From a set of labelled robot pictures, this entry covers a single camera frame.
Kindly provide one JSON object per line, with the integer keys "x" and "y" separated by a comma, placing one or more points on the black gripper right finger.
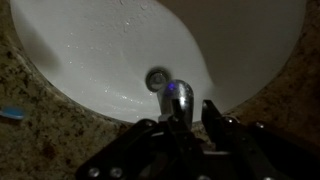
{"x": 253, "y": 153}

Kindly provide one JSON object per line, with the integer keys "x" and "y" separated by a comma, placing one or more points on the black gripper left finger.
{"x": 143, "y": 153}

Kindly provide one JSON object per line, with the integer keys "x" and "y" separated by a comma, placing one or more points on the chrome sink faucet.
{"x": 178, "y": 96}

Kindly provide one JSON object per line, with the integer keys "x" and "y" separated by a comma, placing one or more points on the blue white toothbrush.
{"x": 12, "y": 112}

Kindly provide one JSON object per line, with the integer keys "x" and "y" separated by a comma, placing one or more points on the metal sink drain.
{"x": 157, "y": 80}

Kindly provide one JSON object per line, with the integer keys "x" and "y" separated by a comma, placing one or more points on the white oval sink basin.
{"x": 100, "y": 50}

